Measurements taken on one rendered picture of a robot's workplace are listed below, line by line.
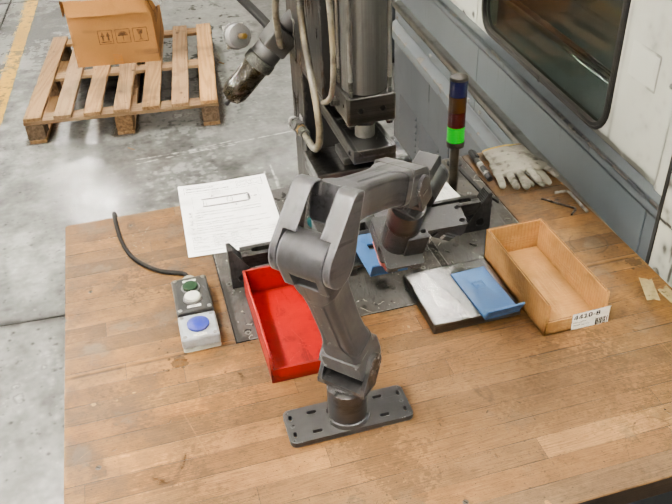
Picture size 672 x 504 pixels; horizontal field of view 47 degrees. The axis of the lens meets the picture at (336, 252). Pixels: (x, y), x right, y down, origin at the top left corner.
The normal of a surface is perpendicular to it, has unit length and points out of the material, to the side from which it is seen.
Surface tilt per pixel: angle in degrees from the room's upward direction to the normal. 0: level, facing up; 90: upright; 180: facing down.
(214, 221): 1
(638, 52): 90
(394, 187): 86
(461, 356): 0
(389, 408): 0
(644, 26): 90
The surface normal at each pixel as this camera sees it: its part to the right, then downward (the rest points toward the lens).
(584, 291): -0.96, 0.19
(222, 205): -0.03, -0.81
